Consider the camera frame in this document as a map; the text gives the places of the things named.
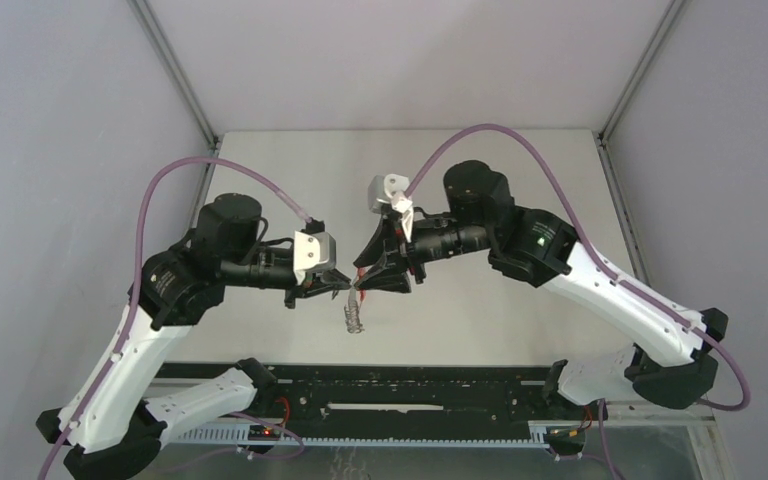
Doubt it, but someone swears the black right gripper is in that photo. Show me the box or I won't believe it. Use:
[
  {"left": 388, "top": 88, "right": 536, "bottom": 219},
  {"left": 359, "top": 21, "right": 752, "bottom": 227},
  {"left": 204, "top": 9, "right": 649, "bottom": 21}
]
[{"left": 354, "top": 213, "right": 492, "bottom": 297}]

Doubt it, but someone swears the red-handled metal key holder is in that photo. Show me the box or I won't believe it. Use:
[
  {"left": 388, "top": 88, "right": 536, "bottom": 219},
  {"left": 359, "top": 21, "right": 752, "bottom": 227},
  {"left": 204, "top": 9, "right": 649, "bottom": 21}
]
[{"left": 344, "top": 267, "right": 368, "bottom": 335}]

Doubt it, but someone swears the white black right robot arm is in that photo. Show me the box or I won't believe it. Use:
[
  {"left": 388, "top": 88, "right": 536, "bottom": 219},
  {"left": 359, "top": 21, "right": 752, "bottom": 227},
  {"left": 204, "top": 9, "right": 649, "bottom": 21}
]
[{"left": 355, "top": 160, "right": 728, "bottom": 418}]

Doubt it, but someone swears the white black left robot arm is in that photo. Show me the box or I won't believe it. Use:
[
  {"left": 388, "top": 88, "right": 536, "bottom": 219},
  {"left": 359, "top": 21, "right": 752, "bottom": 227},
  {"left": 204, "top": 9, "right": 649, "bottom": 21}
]
[{"left": 36, "top": 193, "right": 350, "bottom": 479}]

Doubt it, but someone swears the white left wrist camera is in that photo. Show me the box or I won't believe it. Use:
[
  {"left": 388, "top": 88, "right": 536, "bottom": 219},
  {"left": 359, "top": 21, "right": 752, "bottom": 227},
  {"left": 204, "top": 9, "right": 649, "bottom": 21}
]
[{"left": 292, "top": 231, "right": 336, "bottom": 285}]

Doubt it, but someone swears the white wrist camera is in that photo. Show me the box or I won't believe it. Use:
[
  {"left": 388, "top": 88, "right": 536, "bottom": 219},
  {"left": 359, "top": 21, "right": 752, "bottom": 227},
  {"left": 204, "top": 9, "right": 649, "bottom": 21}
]
[
  {"left": 367, "top": 174, "right": 415, "bottom": 243},
  {"left": 292, "top": 231, "right": 336, "bottom": 285}
]

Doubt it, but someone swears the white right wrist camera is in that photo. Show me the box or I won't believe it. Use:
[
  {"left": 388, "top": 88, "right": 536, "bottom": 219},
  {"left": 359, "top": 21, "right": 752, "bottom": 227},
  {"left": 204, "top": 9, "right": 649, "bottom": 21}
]
[{"left": 367, "top": 174, "right": 415, "bottom": 243}]

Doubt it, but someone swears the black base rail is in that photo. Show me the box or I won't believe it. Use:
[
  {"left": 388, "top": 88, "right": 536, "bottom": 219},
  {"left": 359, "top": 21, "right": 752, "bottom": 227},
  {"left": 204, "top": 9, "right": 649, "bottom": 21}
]
[{"left": 158, "top": 362, "right": 609, "bottom": 440}]

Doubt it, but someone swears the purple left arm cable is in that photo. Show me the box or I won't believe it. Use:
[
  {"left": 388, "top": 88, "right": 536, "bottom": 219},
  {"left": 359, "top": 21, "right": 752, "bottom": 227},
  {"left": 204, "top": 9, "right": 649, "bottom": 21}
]
[{"left": 38, "top": 156, "right": 319, "bottom": 480}]

